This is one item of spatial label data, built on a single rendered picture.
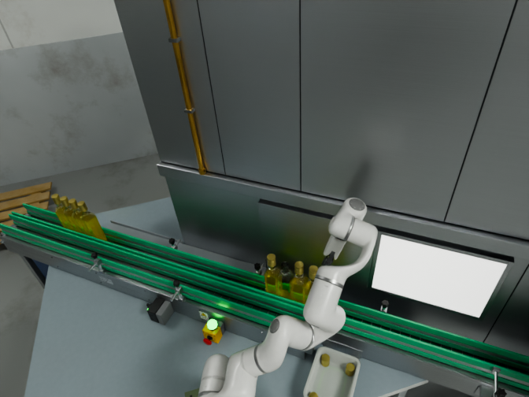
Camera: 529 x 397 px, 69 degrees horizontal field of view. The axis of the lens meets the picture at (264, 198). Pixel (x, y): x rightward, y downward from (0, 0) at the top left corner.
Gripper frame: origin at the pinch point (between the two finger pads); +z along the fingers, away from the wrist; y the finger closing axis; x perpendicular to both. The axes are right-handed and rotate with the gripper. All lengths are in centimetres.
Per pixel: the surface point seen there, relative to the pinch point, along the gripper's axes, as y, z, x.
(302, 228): -12.0, 5.3, -13.3
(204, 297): 14, 43, -40
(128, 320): 27, 71, -71
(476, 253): -12.7, -18.5, 42.7
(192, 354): 31, 61, -35
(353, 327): 3.7, 28.7, 20.4
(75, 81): -152, 104, -268
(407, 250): -12.6, -6.6, 24.3
